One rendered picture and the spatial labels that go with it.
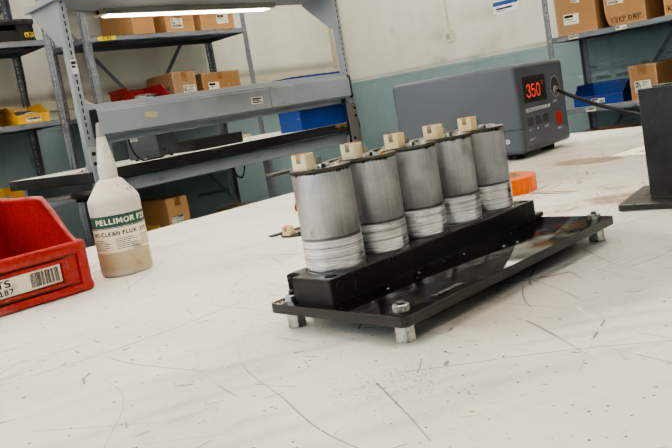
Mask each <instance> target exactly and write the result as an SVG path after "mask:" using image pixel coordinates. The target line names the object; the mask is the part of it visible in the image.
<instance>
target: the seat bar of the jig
mask: <svg viewBox="0 0 672 448"><path fill-rule="evenodd" d="M482 214H483V215H482V216H483V219H481V220H478V221H475V222H471V223H466V224H461V225H453V226H448V231H449V232H447V233H445V234H442V235H439V236H435V237H431V238H426V239H419V240H409V244H410V247H408V248H406V249H404V250H401V251H398V252H394V253H389V254H384V255H377V256H366V261H367V263H366V264H364V265H362V266H360V267H358V268H355V269H351V270H347V271H343V272H337V273H330V274H309V273H308V272H307V271H308V270H307V267H305V268H303V269H300V270H297V271H294V272H292V273H289V274H288V275H287V280H288V286H289V290H291V289H293V290H294V293H295V299H296V302H303V303H313V304H323V305H337V304H339V303H341V302H344V301H346V300H348V299H351V298H353V297H355V296H358V295H360V294H362V293H365V292H367V291H369V290H372V289H374V288H376V287H379V286H381V285H383V284H386V283H388V282H390V281H393V280H395V279H397V278H400V277H402V276H404V275H407V274H409V273H411V272H414V271H416V270H418V269H421V268H423V267H425V266H428V265H430V264H432V263H435V262H437V261H439V260H442V259H444V258H446V257H449V256H451V255H453V254H456V253H458V252H460V251H463V250H465V249H468V248H470V247H472V246H475V245H477V244H479V243H482V242H484V241H486V240H489V239H491V238H493V237H496V236H498V235H500V234H503V233H505V232H507V231H510V230H512V229H514V228H517V227H519V226H521V225H524V224H526V223H528V222H531V221H533V220H535V219H536V214H535V207H534V200H517V201H514V207H511V208H509V209H505V210H501V211H495V212H488V213H482Z"/></svg>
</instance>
